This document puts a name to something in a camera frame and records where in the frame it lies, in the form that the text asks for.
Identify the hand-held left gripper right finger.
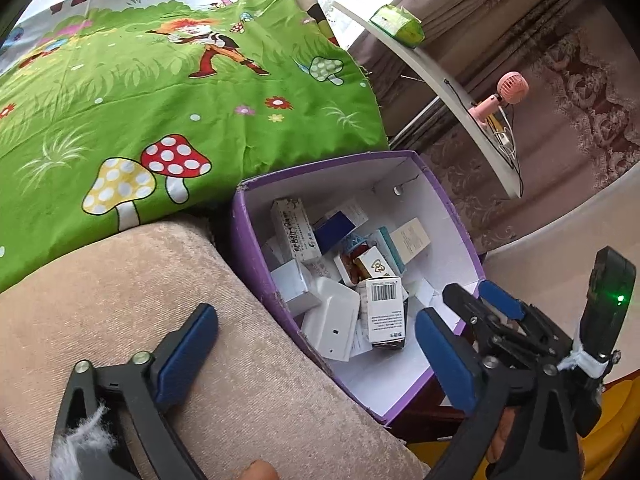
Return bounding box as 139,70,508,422
415,307,586,480

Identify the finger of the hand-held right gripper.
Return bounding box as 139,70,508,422
442,282,547,368
477,280,577,362

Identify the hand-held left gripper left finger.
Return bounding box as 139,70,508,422
50,302,219,480

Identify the cream box with text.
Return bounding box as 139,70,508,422
389,217,432,263

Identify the red and gold box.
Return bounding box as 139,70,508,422
352,247,396,283

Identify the purple storage box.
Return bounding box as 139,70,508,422
231,150,487,428

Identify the white plastic holder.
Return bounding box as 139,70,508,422
300,277,362,362

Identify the small white and red box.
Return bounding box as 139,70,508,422
334,251,361,286

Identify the dark blue box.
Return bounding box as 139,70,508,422
314,210,358,256

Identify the person's right hand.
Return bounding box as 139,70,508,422
487,407,531,465

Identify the person's left hand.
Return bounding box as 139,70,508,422
235,460,278,480

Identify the beige sofa cushion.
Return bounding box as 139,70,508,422
0,220,431,480

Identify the white fluff tuft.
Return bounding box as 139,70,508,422
50,402,123,480

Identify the yellow plastic object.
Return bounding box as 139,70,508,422
580,377,638,480

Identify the brown patterned curtain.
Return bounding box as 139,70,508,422
345,0,640,256

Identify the pink handheld fan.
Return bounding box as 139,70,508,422
467,71,528,128

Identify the green cartoon printed blanket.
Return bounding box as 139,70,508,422
0,0,391,293

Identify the green tissue packet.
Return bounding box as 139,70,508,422
369,4,426,48

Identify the white cable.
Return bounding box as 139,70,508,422
492,110,518,156

